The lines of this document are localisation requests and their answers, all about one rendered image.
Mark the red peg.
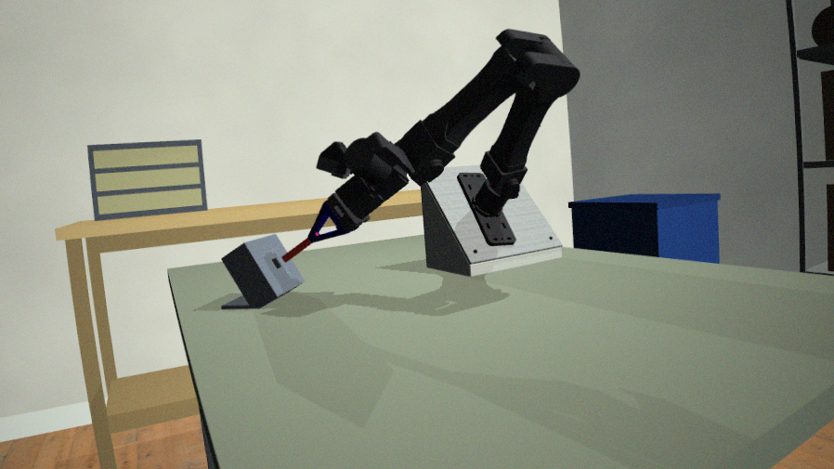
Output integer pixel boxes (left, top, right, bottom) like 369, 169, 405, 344
281, 238, 312, 262

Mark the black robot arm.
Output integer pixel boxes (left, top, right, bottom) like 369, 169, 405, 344
316, 29, 580, 246

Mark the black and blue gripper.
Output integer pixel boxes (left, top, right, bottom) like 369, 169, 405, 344
307, 186, 385, 243

